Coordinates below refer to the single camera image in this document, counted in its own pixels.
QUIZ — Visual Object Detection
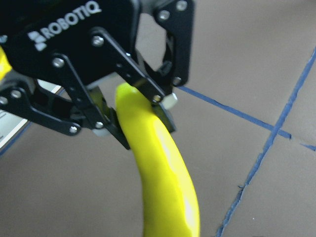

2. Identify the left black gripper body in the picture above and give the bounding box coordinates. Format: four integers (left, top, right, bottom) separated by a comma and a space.
0, 0, 195, 136

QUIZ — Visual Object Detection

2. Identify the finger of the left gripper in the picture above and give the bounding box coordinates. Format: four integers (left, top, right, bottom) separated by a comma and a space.
134, 79, 178, 132
85, 87, 130, 150

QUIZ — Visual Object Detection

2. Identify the yellow banana with brown tip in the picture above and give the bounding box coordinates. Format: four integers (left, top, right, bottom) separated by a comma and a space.
0, 47, 12, 80

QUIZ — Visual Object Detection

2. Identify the yellow banana short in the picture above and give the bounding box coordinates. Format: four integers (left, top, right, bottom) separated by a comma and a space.
116, 83, 200, 237

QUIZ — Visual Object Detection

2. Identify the white rectangular tray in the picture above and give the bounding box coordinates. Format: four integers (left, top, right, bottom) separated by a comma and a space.
0, 80, 62, 150

